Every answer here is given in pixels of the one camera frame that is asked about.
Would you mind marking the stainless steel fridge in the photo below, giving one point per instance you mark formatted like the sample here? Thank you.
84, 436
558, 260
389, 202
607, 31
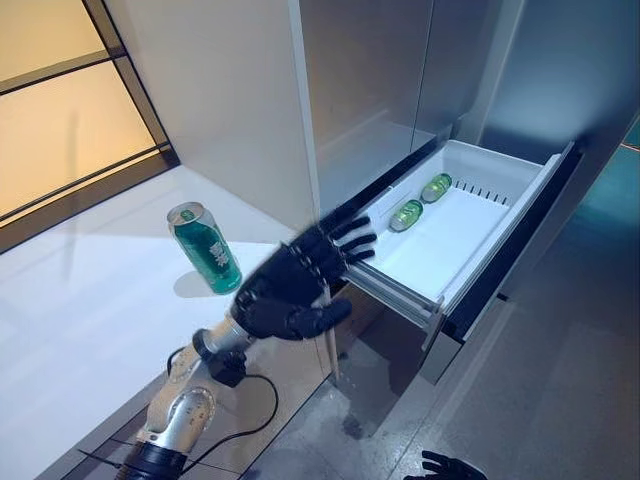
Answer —
450, 150

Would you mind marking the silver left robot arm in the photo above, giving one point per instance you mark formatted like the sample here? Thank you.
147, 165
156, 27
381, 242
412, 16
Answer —
185, 400

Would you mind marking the white fridge drawer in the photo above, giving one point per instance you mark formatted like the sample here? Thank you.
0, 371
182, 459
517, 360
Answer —
450, 235

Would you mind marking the white cabinet panel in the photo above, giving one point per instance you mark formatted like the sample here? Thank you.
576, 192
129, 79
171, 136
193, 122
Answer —
220, 100

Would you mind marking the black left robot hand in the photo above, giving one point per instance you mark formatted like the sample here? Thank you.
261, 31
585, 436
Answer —
290, 280

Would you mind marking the green can lying down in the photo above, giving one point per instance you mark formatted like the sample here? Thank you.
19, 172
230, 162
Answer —
407, 215
437, 186

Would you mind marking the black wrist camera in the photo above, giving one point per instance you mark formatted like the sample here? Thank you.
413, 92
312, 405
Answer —
229, 367

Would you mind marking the tall green beer can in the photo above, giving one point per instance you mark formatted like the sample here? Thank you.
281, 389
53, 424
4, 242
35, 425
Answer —
205, 247

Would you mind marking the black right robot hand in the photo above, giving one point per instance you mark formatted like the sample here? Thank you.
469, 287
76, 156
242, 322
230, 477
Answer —
445, 465

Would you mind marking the dark framed glass window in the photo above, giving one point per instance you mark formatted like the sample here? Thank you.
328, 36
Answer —
70, 100

